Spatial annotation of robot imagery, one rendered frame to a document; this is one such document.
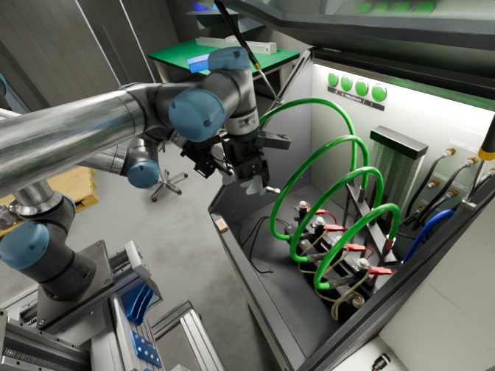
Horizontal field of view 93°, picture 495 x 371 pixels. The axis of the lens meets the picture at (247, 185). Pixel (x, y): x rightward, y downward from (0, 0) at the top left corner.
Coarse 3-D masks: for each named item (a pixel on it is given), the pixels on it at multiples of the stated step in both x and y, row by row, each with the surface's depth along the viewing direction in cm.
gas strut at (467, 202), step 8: (488, 128) 28; (488, 136) 28; (488, 144) 29; (480, 152) 31; (488, 152) 30; (488, 160) 32; (480, 168) 34; (480, 176) 35; (472, 184) 38; (472, 192) 39; (464, 200) 43; (472, 208) 42
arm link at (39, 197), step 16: (0, 80) 56; (0, 96) 55; (16, 192) 66; (32, 192) 67; (48, 192) 71; (16, 208) 70; (32, 208) 69; (48, 208) 71; (64, 208) 76; (64, 224) 75
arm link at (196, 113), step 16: (208, 80) 37; (224, 80) 38; (160, 96) 38; (176, 96) 35; (192, 96) 33; (208, 96) 34; (224, 96) 37; (240, 96) 41; (160, 112) 38; (176, 112) 34; (192, 112) 33; (208, 112) 34; (224, 112) 36; (176, 128) 37; (192, 128) 35; (208, 128) 35
